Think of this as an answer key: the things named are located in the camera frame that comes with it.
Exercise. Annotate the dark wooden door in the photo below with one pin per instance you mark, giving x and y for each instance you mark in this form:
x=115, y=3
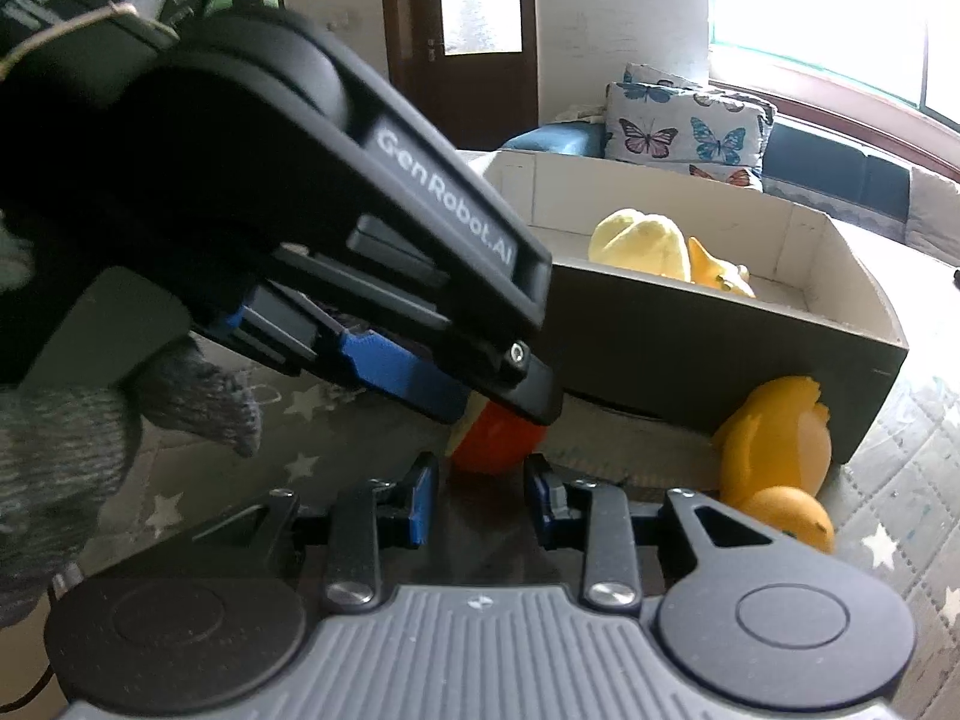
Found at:
x=420, y=105

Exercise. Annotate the large yellow rubber duck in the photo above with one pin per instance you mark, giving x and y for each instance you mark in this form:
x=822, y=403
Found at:
x=772, y=435

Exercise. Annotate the red and yellow ball toy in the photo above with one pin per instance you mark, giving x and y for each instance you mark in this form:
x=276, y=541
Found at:
x=495, y=446

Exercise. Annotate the person's left hand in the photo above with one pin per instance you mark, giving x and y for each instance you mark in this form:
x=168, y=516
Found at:
x=60, y=465

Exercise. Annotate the green framed window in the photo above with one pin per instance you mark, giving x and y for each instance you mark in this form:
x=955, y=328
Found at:
x=825, y=0

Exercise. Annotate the butterfly print pillow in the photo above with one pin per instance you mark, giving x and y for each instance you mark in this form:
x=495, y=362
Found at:
x=652, y=75
x=675, y=127

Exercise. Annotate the blue sofa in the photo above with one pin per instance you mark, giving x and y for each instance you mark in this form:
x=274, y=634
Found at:
x=825, y=157

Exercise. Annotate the small yellow rubber duck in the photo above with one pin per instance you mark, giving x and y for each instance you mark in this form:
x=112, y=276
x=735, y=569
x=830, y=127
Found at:
x=712, y=270

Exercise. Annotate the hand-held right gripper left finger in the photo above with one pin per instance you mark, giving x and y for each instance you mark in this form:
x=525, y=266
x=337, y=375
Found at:
x=424, y=499

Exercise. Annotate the grey star quilted tablecloth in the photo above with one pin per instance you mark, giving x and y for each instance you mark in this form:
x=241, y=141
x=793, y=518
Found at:
x=900, y=465

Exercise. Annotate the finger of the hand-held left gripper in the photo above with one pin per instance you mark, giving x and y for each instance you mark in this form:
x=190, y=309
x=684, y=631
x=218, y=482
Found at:
x=382, y=367
x=525, y=390

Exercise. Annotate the dark cardboard box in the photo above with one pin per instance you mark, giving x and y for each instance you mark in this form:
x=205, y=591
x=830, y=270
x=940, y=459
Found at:
x=675, y=345

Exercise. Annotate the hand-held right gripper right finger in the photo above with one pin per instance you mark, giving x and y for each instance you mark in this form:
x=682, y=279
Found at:
x=547, y=502

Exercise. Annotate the yellow plush duck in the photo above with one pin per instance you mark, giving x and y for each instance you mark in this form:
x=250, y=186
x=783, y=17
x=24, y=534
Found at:
x=637, y=240

